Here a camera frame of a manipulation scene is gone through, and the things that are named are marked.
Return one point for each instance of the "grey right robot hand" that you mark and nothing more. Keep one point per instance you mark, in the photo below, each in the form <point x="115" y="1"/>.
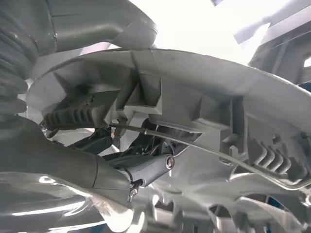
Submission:
<point x="48" y="160"/>

